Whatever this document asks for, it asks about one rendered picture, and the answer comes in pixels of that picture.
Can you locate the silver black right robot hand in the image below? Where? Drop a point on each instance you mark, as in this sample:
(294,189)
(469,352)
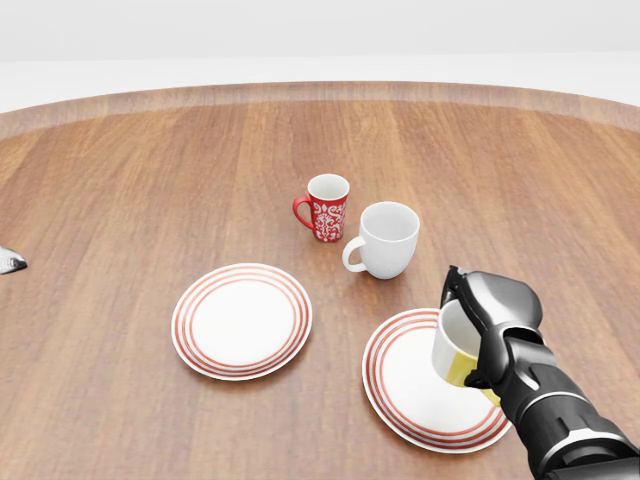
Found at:
(505,310)

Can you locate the yellow and white mug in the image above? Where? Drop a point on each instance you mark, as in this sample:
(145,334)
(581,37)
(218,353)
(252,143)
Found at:
(452,350)

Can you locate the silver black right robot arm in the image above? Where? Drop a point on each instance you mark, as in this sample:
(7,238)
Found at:
(570,430)

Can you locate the white plate with red rings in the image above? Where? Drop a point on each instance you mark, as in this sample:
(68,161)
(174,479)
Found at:
(415,400)
(242,321)

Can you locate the plain white mug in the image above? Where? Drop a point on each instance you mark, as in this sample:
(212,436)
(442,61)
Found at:
(385,240)

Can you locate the red white patterned mug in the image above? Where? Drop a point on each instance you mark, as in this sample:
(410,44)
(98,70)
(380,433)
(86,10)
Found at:
(327,210)

